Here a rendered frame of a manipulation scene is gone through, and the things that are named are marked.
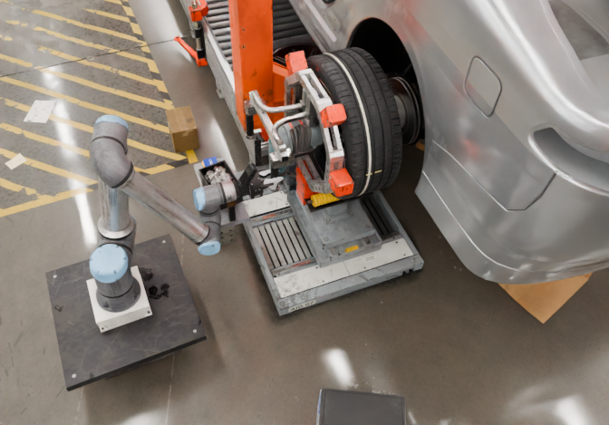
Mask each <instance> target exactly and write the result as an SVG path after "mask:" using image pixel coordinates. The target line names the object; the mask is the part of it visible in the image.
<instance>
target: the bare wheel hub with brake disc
mask: <svg viewBox="0 0 609 425"><path fill-rule="evenodd" d="M388 81H389V83H390V86H391V89H392V91H393V94H394V98H395V101H396V103H397V107H398V112H399V114H400V120H401V132H402V145H407V144H411V143H413V142H414V141H415V140H416V139H417V137H418V134H419V131H420V124H421V119H420V111H419V106H418V103H417V100H416V97H415V94H414V92H413V90H412V88H411V87H410V85H409V84H408V83H407V82H406V81H405V80H404V79H402V78H401V77H393V78H390V79H388Z"/></svg>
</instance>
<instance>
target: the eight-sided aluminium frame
mask: <svg viewBox="0 0 609 425"><path fill-rule="evenodd" d="M300 83H301V84H302V86H303V88H304V90H305V92H306V93H307V95H308V97H309V98H310V100H311V102H312V104H313V105H314V107H315V110H316V113H317V116H318V120H319V124H320V128H321V132H322V136H323V140H324V147H325V152H326V164H325V173H324V180H322V179H321V177H320V175H319V174H318V172H317V170H316V168H315V166H314V164H313V162H312V161H311V159H310V157H309V155H306V156H303V157H299V158H295V162H296V163H297V164H298V167H299V169H300V170H301V172H302V173H303V175H304V178H305V180H306V182H307V184H308V188H309V189H311V191H313V192H319V193H324V194H329V193H333V190H332V188H331V187H330V185H329V183H328V181H329V173H330V172H331V171H335V170H338V169H342V168H343V161H344V155H343V147H342V143H341V139H340V135H339V131H338V127H337V126H333V127H330V129H331V133H332V137H333V144H334V147H332V142H331V139H330V135H329V130H328V128H326V129H325V128H324V125H323V123H322V119H321V116H320V111H321V110H322V109H323V108H325V107H326V106H330V105H333V104H332V101H331V98H330V96H328V95H327V93H326V92H325V90H324V88H323V86H322V85H321V83H320V82H319V81H318V79H317V78H316V76H315V74H314V72H313V71H312V69H306V70H302V71H298V72H295V73H294V74H292V75H290V76H288V77H285V82H284V85H285V106H286V105H291V88H293V101H292V104H297V103H299V85H300ZM310 83H311V84H312V85H313V87H314V88H315V89H316V90H317V92H318V94H319V98H320V99H319V98H318V96H317V94H316V93H315V91H314V89H313V87H312V86H311V84H310ZM297 113H298V110H295V111H286V112H284V116H285V117H288V116H291V115H294V114H297ZM303 160H305V162H306V164H307V167H308V168H309V170H310V172H311V174H312V175H313V177H314V180H313V179H312V178H311V176H310V174H309V172H308V170H307V168H306V166H305V164H304V163H303Z"/></svg>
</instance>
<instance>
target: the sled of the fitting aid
mask: <svg viewBox="0 0 609 425"><path fill-rule="evenodd" d="M295 191H296V189H293V190H289V191H287V201H288V203H289V205H290V207H291V209H292V210H293V212H294V214H295V217H296V220H297V222H298V224H299V226H300V228H301V229H302V231H303V233H304V236H305V238H306V241H307V243H308V245H309V246H310V248H311V250H312V252H313V254H314V257H315V259H316V262H317V264H318V265H319V267H320V268H323V267H326V266H330V265H334V264H337V263H340V262H342V261H345V260H348V259H351V258H355V257H357V256H362V255H365V254H368V253H371V252H374V251H377V250H380V249H381V248H382V242H383V241H382V239H381V237H380V235H379V234H378V232H377V230H376V228H375V227H374V226H373V227H374V229H375V230H374V234H373V235H370V236H367V237H362V238H359V239H356V240H353V241H350V242H347V243H344V244H341V245H338V246H333V247H329V248H326V249H324V250H323V249H322V247H321V245H320V243H319V241H318V239H317V237H316V235H315V233H314V231H313V229H312V227H311V225H310V223H309V221H308V219H307V217H306V215H305V213H304V211H303V209H302V207H301V205H300V203H299V201H298V199H297V197H296V195H295ZM358 201H359V202H360V200H359V199H358ZM360 204H361V202H360ZM361 206H362V204H361ZM362 208H363V206H362ZM363 210H364V208H363ZM364 212H365V213H366V211H365V210H364ZM366 215H367V213H366ZM367 217H368V215H367ZM368 218H369V217H368ZM369 219H370V218H369ZM370 221H371V220H370ZM371 223H372V221H371ZM372 225H373V224H372Z"/></svg>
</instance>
